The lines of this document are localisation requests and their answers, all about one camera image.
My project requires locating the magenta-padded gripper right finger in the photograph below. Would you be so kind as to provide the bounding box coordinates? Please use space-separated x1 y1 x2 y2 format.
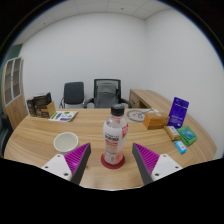
132 143 184 185

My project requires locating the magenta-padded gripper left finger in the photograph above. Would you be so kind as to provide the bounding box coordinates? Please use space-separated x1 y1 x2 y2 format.
40 142 92 185

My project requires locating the clear black-capped drink bottle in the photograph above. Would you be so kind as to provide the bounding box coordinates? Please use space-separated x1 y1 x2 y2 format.
101 103 130 166

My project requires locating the white ceramic mug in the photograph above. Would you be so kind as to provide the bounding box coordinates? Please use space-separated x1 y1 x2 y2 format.
52 131 80 155

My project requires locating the small light blue packet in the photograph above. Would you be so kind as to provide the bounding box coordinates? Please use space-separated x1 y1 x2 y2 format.
174 140 188 155

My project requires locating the flat round red coaster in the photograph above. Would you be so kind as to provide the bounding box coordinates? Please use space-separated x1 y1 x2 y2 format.
100 151 127 170

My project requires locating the small yellowish box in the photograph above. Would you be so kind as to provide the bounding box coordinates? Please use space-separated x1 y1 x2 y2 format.
163 125 182 142

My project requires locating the orange box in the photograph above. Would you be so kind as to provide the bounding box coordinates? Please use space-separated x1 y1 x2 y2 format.
142 110 171 131

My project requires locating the white green printed leaflet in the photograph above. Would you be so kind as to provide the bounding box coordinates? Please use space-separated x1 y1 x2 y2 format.
48 110 79 123

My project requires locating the green flat box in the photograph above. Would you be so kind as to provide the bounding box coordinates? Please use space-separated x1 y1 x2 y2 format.
176 125 198 147

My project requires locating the tan cardboard box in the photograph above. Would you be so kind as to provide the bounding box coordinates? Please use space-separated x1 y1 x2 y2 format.
41 101 57 120

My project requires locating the purple upright box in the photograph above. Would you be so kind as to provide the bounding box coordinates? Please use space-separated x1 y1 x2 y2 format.
167 96 190 130

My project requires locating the wooden side desk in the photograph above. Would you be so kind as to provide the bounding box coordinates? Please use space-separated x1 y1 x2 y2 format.
128 88 168 111

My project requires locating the dark grey padded chair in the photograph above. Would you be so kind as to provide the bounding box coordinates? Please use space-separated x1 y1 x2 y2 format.
59 81 86 110

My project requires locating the dark brown printed box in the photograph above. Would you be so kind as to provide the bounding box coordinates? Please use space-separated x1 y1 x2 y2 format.
26 92 53 118

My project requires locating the black mesh office chair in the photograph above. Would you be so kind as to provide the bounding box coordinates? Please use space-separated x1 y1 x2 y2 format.
83 78 133 110

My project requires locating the black sofa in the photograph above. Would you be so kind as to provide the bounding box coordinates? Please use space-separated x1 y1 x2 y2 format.
0 113 11 158

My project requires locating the wooden glass-door cabinet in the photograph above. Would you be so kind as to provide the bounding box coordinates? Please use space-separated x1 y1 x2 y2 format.
0 56 28 130

